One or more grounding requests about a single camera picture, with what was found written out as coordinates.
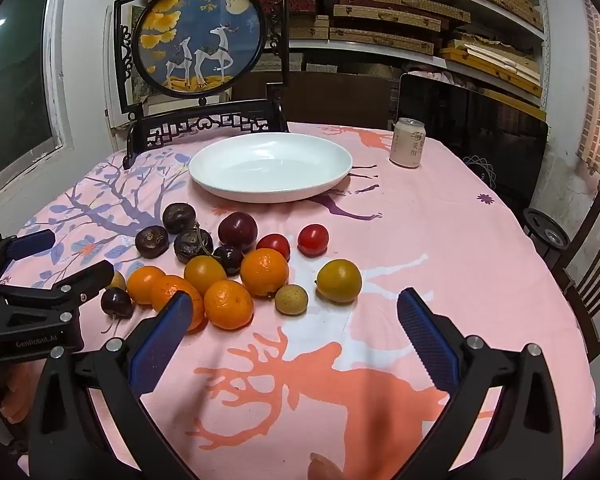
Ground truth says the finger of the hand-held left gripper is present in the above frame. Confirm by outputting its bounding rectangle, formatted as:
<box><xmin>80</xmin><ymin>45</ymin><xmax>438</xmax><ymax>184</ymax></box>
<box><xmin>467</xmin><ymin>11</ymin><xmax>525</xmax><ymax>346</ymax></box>
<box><xmin>0</xmin><ymin>229</ymin><xmax>56</xmax><ymax>286</ymax></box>
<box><xmin>0</xmin><ymin>260</ymin><xmax>115</xmax><ymax>328</ymax></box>

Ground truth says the small dark purple tomato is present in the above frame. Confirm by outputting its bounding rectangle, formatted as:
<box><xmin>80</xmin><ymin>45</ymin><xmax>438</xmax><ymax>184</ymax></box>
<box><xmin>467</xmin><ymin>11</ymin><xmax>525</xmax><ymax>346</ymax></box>
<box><xmin>100</xmin><ymin>287</ymin><xmax>135</xmax><ymax>320</ymax></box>

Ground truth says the pink cloth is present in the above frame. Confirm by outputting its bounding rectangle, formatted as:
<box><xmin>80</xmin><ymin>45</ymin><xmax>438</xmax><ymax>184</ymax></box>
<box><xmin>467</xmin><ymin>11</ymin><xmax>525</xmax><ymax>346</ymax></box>
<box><xmin>404</xmin><ymin>62</ymin><xmax>449</xmax><ymax>82</ymax></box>

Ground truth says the white shelf unit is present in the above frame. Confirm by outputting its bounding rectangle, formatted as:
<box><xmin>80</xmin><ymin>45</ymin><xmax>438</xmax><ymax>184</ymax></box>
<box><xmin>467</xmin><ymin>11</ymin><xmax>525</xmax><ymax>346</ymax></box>
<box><xmin>280</xmin><ymin>0</ymin><xmax>551</xmax><ymax>111</ymax></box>

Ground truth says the dark brown panel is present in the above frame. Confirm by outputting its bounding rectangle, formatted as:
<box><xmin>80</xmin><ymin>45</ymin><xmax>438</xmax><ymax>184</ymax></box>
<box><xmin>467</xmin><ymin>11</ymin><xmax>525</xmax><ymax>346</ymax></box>
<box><xmin>232</xmin><ymin>71</ymin><xmax>398</xmax><ymax>126</ymax></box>

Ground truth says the black round metal object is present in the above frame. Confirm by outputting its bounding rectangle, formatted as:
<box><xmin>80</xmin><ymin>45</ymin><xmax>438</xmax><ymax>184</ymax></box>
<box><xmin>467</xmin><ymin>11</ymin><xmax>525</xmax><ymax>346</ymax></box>
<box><xmin>522</xmin><ymin>207</ymin><xmax>571</xmax><ymax>256</ymax></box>

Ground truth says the dark wooden chair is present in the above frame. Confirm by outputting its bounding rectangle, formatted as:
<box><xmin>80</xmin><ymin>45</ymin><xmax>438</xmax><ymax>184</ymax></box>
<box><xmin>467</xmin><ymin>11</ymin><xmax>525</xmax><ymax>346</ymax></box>
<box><xmin>555</xmin><ymin>190</ymin><xmax>600</xmax><ymax>366</ymax></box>

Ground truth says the person's left hand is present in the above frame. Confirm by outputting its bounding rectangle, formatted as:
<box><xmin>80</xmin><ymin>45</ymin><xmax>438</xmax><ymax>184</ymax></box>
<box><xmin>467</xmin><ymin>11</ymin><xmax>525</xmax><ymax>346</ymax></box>
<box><xmin>0</xmin><ymin>357</ymin><xmax>48</xmax><ymax>423</ymax></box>

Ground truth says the cardboard box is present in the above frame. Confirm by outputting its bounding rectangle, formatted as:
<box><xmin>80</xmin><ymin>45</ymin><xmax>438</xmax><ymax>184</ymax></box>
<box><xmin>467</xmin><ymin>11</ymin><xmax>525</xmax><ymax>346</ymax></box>
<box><xmin>130</xmin><ymin>91</ymin><xmax>203</xmax><ymax>120</ymax></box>

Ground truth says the stack of yellow flat boxes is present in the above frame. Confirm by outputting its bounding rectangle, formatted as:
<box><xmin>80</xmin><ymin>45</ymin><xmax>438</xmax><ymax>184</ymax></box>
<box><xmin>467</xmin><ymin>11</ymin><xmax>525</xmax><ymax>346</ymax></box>
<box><xmin>439</xmin><ymin>35</ymin><xmax>545</xmax><ymax>107</ymax></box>

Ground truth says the beige drink can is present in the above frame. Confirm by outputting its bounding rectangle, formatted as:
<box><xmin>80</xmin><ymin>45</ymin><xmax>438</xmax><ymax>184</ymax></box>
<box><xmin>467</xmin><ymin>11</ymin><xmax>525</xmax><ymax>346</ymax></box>
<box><xmin>389</xmin><ymin>117</ymin><xmax>427</xmax><ymax>169</ymax></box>

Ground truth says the dark brown water chestnut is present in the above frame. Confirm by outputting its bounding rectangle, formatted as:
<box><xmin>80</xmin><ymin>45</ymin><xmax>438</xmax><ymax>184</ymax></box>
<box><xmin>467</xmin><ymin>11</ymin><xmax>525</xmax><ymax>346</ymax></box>
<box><xmin>162</xmin><ymin>202</ymin><xmax>197</xmax><ymax>235</ymax></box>
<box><xmin>173</xmin><ymin>228</ymin><xmax>214</xmax><ymax>264</ymax></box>
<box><xmin>134</xmin><ymin>226</ymin><xmax>170</xmax><ymax>259</ymax></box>

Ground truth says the yellow-green tomato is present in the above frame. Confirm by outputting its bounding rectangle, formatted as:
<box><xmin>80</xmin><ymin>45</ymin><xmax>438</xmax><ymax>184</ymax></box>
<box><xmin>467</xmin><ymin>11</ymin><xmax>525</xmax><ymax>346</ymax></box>
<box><xmin>316</xmin><ymin>259</ymin><xmax>363</xmax><ymax>304</ymax></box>

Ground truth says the pink deer printed tablecloth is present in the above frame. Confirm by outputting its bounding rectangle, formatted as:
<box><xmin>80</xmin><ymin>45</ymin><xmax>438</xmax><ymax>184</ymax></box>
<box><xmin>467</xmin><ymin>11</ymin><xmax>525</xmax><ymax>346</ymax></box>
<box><xmin>0</xmin><ymin>122</ymin><xmax>598</xmax><ymax>480</ymax></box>

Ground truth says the olive green tomato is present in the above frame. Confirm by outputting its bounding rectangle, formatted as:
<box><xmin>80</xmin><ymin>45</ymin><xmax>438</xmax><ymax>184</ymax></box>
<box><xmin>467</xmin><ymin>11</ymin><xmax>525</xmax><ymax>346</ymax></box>
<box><xmin>274</xmin><ymin>284</ymin><xmax>309</xmax><ymax>315</ymax></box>

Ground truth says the stack of woven boxes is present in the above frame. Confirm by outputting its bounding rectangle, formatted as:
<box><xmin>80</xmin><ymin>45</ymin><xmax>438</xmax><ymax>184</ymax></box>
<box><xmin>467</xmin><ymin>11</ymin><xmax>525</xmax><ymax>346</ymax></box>
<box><xmin>272</xmin><ymin>0</ymin><xmax>546</xmax><ymax>58</ymax></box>

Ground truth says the white plate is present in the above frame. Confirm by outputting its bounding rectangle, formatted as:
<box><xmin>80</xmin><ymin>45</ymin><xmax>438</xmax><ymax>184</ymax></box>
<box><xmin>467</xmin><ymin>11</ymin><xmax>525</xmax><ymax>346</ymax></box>
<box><xmin>188</xmin><ymin>133</ymin><xmax>354</xmax><ymax>204</ymax></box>

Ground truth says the red cherry tomato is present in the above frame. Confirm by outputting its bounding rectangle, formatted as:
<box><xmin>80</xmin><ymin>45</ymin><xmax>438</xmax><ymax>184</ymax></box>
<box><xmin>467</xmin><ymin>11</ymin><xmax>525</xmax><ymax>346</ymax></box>
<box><xmin>297</xmin><ymin>224</ymin><xmax>330</xmax><ymax>257</ymax></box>
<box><xmin>256</xmin><ymin>233</ymin><xmax>291</xmax><ymax>261</ymax></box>

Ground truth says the person's right hand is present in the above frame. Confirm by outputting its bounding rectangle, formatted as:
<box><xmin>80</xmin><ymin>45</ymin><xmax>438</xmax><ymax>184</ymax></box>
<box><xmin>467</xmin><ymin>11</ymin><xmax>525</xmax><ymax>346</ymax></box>
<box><xmin>307</xmin><ymin>452</ymin><xmax>347</xmax><ymax>480</ymax></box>

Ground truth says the black flat screen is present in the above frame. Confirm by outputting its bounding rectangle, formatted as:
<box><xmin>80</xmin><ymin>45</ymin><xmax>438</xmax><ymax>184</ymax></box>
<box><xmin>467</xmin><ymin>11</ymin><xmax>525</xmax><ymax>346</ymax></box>
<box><xmin>395</xmin><ymin>72</ymin><xmax>550</xmax><ymax>211</ymax></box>

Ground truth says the window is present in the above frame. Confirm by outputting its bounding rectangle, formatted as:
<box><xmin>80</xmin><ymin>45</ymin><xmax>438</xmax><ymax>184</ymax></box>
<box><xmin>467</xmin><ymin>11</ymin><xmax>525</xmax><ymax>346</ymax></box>
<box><xmin>0</xmin><ymin>0</ymin><xmax>73</xmax><ymax>206</ymax></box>

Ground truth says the small orange tomato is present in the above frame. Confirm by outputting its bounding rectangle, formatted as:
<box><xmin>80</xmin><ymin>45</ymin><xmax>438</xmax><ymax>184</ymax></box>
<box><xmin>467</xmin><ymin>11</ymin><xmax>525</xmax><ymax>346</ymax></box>
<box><xmin>184</xmin><ymin>255</ymin><xmax>228</xmax><ymax>296</ymax></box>

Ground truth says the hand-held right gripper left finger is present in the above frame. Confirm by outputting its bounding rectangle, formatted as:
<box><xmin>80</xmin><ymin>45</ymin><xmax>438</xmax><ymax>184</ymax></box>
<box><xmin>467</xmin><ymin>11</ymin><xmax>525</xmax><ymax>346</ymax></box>
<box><xmin>27</xmin><ymin>291</ymin><xmax>201</xmax><ymax>480</ymax></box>

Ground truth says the deer embroidery black frame screen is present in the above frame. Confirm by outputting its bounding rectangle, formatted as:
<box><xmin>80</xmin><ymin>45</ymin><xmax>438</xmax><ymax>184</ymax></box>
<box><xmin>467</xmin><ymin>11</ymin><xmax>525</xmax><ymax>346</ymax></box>
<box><xmin>102</xmin><ymin>0</ymin><xmax>292</xmax><ymax>171</ymax></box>

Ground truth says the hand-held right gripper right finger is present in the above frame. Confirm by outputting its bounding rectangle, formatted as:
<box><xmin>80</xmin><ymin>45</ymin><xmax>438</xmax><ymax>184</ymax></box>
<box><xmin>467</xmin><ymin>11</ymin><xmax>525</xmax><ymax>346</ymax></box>
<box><xmin>396</xmin><ymin>287</ymin><xmax>566</xmax><ymax>480</ymax></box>

